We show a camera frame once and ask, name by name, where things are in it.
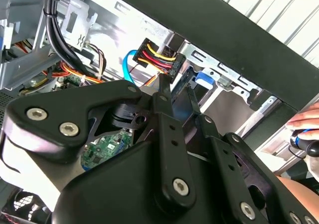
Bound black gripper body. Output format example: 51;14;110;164
51;140;275;224

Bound person's hand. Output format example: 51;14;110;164
286;106;319;142

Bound hard disk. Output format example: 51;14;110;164
171;67;214;120

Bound disk power wire black connector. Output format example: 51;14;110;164
132;38;186;85

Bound round black blue-ringed tool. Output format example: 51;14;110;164
290;128;319;157

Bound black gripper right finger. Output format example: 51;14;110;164
186;87;319;224

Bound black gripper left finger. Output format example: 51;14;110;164
0;73;197;211

